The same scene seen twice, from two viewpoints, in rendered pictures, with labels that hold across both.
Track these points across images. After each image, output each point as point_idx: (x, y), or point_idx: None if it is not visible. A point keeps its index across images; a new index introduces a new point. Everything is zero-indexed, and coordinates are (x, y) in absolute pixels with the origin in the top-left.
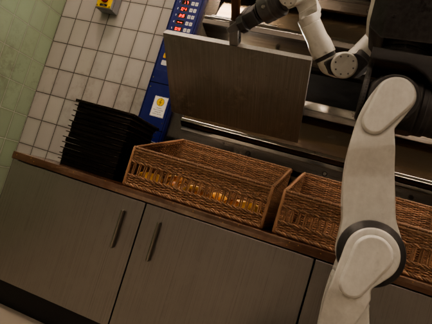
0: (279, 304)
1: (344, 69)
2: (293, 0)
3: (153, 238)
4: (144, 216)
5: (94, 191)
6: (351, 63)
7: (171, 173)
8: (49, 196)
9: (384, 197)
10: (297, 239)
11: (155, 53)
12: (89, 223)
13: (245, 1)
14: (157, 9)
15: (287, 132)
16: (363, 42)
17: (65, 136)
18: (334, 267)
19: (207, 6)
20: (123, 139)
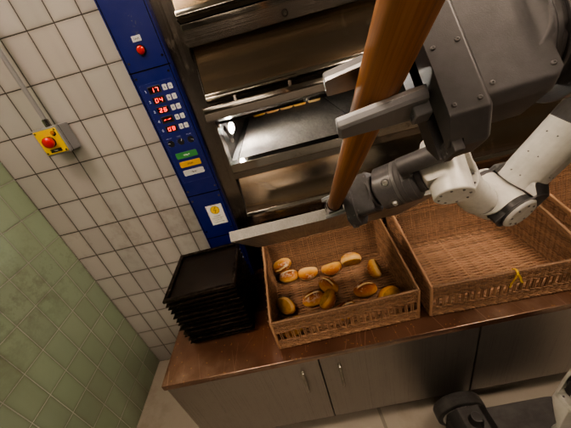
0: (459, 357)
1: (521, 217)
2: (462, 199)
3: (342, 375)
4: (322, 365)
5: (265, 372)
6: (531, 208)
7: (319, 323)
8: (227, 391)
9: None
10: (454, 311)
11: (166, 165)
12: (277, 387)
13: (222, 42)
14: (124, 113)
15: (389, 215)
16: (539, 171)
17: (183, 329)
18: (560, 392)
19: (182, 77)
20: (239, 304)
